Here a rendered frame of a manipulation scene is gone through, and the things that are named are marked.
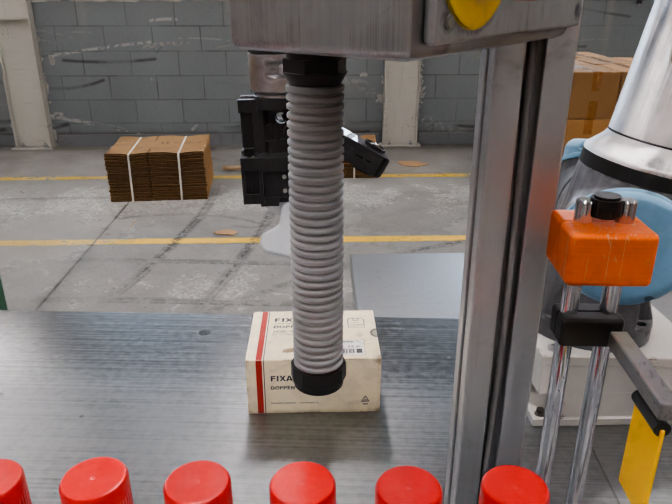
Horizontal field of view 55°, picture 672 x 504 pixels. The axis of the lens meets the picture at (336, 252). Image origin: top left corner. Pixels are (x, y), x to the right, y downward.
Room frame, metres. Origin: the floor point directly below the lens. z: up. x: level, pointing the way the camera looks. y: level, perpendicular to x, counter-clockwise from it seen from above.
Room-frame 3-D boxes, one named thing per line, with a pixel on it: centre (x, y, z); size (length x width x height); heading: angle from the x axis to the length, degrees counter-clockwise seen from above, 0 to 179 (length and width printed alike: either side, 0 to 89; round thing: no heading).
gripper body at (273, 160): (0.71, 0.06, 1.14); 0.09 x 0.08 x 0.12; 92
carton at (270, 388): (0.71, 0.03, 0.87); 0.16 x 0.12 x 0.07; 92
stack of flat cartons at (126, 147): (4.32, 1.19, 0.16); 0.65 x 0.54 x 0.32; 96
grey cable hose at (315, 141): (0.35, 0.01, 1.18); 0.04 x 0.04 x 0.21
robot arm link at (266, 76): (0.71, 0.06, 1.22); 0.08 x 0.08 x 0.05
